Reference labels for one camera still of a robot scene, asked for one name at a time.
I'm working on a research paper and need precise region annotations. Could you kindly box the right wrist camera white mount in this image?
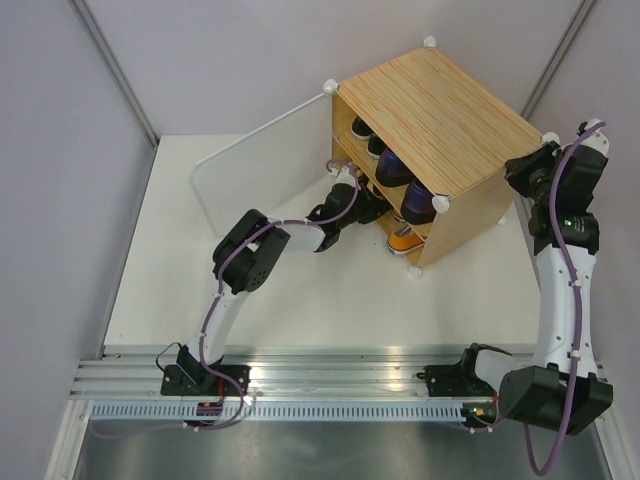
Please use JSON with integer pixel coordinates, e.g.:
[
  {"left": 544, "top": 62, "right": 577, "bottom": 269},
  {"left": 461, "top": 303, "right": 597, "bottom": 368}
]
[{"left": 577, "top": 118, "right": 610, "bottom": 156}]

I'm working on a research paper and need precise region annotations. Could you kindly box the purple loafer shoe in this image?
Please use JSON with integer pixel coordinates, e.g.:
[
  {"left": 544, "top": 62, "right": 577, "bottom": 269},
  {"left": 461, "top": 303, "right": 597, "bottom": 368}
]
[
  {"left": 375, "top": 148, "right": 414, "bottom": 188},
  {"left": 400, "top": 178, "right": 436, "bottom": 225}
]

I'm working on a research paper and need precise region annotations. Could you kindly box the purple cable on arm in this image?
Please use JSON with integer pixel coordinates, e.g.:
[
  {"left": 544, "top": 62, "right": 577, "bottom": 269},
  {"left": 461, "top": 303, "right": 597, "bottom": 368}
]
[
  {"left": 197, "top": 158, "right": 361, "bottom": 431},
  {"left": 524, "top": 120, "right": 607, "bottom": 475}
]

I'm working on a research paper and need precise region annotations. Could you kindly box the orange canvas sneaker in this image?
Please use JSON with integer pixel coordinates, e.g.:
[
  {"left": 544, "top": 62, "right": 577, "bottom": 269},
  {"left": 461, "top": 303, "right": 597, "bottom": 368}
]
[
  {"left": 387, "top": 225, "right": 425, "bottom": 255},
  {"left": 392, "top": 209, "right": 406, "bottom": 223}
]

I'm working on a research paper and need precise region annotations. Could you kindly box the black canvas sneaker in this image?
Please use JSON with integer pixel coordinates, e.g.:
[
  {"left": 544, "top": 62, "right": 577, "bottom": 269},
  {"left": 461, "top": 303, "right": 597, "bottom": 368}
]
[
  {"left": 351, "top": 116, "right": 373, "bottom": 141},
  {"left": 367, "top": 134, "right": 386, "bottom": 160}
]

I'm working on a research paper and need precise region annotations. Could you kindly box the white slotted cable duct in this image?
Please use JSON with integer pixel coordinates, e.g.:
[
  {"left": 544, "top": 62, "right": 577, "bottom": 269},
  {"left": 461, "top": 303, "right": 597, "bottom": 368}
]
[{"left": 90, "top": 400, "right": 466, "bottom": 423}]

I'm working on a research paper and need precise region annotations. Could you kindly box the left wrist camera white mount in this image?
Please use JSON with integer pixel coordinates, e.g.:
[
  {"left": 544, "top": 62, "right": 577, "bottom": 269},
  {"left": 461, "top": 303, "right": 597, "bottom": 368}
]
[{"left": 332, "top": 166, "right": 357, "bottom": 188}]

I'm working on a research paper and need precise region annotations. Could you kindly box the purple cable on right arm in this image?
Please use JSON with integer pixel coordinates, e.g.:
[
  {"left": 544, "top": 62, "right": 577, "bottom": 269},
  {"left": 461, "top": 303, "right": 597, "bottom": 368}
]
[{"left": 524, "top": 120, "right": 607, "bottom": 475}]

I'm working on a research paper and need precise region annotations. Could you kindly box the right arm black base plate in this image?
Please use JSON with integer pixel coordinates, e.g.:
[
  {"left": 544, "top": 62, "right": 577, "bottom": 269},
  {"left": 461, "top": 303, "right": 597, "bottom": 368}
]
[{"left": 416, "top": 365, "right": 495, "bottom": 398}]

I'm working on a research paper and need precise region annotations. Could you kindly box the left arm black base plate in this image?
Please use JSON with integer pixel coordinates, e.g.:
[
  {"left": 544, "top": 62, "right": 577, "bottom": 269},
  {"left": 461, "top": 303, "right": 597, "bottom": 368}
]
[{"left": 160, "top": 364, "right": 251, "bottom": 397}]

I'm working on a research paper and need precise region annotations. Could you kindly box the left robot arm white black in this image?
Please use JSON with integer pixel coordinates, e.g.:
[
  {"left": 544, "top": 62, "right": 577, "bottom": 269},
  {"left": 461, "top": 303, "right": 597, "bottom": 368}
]
[{"left": 167, "top": 182, "right": 391, "bottom": 395}]

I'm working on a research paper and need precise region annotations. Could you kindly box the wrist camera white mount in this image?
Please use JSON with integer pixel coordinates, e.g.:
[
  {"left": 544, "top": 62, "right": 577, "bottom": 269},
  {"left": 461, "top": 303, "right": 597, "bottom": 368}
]
[
  {"left": 577, "top": 118, "right": 610, "bottom": 156},
  {"left": 332, "top": 166, "right": 357, "bottom": 188}
]

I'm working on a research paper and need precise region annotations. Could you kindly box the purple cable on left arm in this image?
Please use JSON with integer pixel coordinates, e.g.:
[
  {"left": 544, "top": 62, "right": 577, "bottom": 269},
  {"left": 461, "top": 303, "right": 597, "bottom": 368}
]
[{"left": 197, "top": 158, "right": 361, "bottom": 431}]

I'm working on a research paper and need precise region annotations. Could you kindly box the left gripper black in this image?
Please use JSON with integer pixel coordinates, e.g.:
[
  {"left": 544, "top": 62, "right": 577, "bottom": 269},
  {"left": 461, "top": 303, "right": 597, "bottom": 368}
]
[{"left": 338, "top": 183, "right": 392, "bottom": 231}]

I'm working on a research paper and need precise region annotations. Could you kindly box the white translucent cabinet door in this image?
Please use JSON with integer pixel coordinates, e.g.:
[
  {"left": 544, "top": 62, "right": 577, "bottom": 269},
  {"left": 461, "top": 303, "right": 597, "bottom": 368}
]
[{"left": 190, "top": 94, "right": 332, "bottom": 237}]

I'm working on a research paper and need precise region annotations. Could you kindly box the wooden two-shelf shoe cabinet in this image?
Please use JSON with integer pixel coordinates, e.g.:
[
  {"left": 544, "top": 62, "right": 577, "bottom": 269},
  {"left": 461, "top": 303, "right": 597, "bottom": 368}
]
[{"left": 325, "top": 36, "right": 543, "bottom": 270}]

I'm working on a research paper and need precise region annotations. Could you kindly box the gold heeled shoe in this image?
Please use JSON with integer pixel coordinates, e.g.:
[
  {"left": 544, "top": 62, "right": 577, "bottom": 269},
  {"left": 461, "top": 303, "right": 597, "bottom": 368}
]
[{"left": 367, "top": 183, "right": 384, "bottom": 200}]

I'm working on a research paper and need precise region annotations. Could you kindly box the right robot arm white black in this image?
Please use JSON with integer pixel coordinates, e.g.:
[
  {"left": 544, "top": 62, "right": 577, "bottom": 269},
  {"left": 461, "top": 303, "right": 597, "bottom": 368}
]
[{"left": 456, "top": 140, "right": 613, "bottom": 436}]

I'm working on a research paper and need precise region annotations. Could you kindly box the aluminium rail frame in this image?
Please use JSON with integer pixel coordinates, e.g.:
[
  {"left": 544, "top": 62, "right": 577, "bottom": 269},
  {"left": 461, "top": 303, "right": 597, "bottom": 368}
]
[{"left": 69, "top": 357, "right": 616, "bottom": 401}]

